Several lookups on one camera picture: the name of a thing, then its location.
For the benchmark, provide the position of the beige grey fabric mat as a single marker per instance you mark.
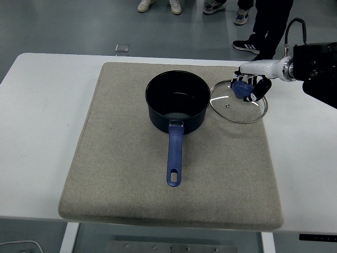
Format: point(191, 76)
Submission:
point(118, 158)

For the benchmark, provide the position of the metal floor socket plate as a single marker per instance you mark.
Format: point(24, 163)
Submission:
point(122, 48)

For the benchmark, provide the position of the white table leg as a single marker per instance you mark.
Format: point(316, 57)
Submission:
point(69, 237)
point(268, 243)

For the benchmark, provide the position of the black table control panel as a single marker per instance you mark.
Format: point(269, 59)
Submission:
point(316, 237)

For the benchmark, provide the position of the glass pot lid blue knob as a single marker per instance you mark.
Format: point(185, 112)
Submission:
point(240, 89)

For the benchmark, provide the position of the grey metal plate with screws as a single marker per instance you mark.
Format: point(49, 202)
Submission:
point(137, 249)

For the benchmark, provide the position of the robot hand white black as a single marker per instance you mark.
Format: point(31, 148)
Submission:
point(260, 68)

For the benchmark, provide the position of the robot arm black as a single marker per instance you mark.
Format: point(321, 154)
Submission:
point(316, 63)

